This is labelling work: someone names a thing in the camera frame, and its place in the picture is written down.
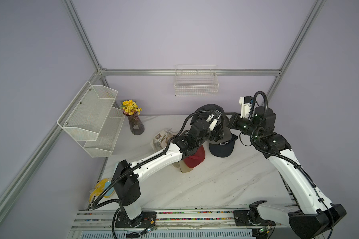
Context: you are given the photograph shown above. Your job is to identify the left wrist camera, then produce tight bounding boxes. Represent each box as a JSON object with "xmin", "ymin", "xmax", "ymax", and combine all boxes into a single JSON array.
[{"xmin": 206, "ymin": 113, "xmax": 220, "ymax": 131}]

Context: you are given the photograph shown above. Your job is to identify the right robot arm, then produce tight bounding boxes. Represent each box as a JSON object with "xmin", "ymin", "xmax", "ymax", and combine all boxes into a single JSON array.
[{"xmin": 228, "ymin": 107, "xmax": 347, "ymax": 239}]

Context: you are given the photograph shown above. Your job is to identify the white two-tier mesh shelf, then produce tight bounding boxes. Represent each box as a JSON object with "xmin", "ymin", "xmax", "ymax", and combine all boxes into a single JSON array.
[{"xmin": 57, "ymin": 81, "xmax": 125, "ymax": 158}]

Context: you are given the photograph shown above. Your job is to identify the white baseball cap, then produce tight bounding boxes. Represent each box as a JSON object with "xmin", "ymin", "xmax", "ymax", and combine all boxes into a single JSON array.
[{"xmin": 151, "ymin": 129, "xmax": 175, "ymax": 153}]

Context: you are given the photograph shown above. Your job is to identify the purple glass vase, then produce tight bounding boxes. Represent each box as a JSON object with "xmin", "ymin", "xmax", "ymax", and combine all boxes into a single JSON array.
[{"xmin": 123, "ymin": 110, "xmax": 145, "ymax": 135}]

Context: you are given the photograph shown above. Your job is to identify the white wire wall basket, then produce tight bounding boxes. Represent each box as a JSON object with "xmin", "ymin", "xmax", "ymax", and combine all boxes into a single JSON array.
[{"xmin": 174, "ymin": 64, "xmax": 219, "ymax": 97}]

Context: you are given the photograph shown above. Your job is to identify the red baseball cap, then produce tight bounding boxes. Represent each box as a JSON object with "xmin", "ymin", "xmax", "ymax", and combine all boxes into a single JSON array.
[{"xmin": 183, "ymin": 146, "xmax": 205, "ymax": 169}]

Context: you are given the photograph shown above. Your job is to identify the black baseball cap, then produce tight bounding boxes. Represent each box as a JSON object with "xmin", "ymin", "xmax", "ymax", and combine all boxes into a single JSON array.
[{"xmin": 208, "ymin": 134, "xmax": 238, "ymax": 158}]

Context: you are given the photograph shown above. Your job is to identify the tan dark-brim baseball cap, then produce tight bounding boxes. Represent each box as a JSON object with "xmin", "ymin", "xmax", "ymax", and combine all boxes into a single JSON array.
[{"xmin": 172, "ymin": 160, "xmax": 193, "ymax": 173}]

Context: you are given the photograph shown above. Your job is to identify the dark grey baseball cap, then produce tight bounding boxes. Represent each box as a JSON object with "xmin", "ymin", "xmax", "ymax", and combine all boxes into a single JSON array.
[{"xmin": 190, "ymin": 104, "xmax": 232, "ymax": 144}]

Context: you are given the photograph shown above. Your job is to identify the yellow flower bouquet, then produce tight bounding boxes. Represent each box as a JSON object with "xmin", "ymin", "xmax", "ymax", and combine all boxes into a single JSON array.
[{"xmin": 120, "ymin": 100, "xmax": 142, "ymax": 116}]

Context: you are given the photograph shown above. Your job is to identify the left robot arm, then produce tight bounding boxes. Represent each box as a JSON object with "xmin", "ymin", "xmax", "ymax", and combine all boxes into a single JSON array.
[{"xmin": 112, "ymin": 119, "xmax": 225, "ymax": 228}]

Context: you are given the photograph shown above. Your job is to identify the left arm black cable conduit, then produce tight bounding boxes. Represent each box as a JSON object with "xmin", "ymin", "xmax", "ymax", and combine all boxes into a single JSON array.
[{"xmin": 90, "ymin": 110, "xmax": 219, "ymax": 239}]

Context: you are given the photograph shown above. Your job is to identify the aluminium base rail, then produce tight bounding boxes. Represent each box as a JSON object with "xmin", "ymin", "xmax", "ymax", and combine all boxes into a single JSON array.
[{"xmin": 68, "ymin": 209, "xmax": 291, "ymax": 239}]

